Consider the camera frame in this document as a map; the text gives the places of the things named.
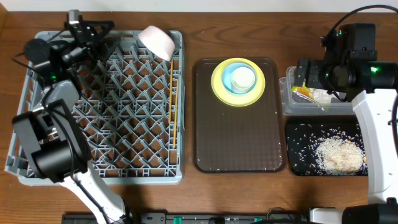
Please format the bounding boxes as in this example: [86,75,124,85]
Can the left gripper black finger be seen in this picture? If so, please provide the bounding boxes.
[94,37,121,62]
[64,20,114,39]

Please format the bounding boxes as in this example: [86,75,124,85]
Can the white tissue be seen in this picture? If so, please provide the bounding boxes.
[313,89,333,105]

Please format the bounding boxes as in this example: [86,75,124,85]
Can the green yellow snack wrapper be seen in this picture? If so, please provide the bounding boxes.
[292,86,325,111]

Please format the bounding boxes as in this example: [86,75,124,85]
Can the white pink bowl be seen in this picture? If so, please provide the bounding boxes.
[138,26,175,61]

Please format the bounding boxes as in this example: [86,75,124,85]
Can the pile of rice waste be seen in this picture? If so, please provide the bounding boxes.
[292,126,368,175]

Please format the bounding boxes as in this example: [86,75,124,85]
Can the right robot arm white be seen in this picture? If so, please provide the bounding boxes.
[294,59,397,223]

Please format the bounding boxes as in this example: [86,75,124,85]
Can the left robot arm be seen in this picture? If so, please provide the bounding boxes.
[12,19,132,223]

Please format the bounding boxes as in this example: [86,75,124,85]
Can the clear plastic bin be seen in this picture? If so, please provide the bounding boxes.
[279,66,354,116]

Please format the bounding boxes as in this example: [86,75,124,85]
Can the black tray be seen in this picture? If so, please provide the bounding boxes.
[285,118,371,177]

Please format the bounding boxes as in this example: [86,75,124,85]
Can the cream cup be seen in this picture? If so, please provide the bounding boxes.
[231,67,256,94]

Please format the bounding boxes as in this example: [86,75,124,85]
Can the dark brown tray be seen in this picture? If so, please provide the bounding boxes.
[193,58,285,174]

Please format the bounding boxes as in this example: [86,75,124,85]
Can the light blue bowl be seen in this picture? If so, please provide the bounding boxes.
[221,62,257,95]

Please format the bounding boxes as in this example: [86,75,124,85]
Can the yellow plate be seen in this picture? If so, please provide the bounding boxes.
[211,58,266,107]

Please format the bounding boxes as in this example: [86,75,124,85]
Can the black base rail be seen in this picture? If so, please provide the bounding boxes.
[60,207,312,224]

